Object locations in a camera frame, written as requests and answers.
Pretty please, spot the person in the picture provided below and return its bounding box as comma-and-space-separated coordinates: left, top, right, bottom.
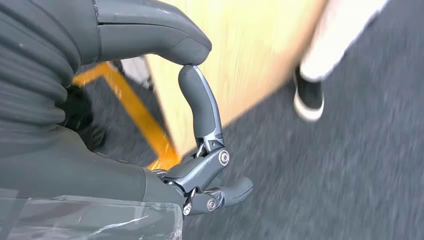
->
293, 0, 392, 123

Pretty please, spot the ribbed grey right arm sleeve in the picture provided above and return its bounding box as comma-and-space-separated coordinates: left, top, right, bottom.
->
0, 0, 100, 157

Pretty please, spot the pale wooden desk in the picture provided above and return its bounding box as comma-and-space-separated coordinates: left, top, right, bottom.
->
145, 0, 329, 157

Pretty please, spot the black shoe white sole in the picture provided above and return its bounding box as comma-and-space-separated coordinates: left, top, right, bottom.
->
293, 65, 326, 123

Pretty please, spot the clear plastic film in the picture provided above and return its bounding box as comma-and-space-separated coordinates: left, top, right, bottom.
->
0, 188, 184, 240

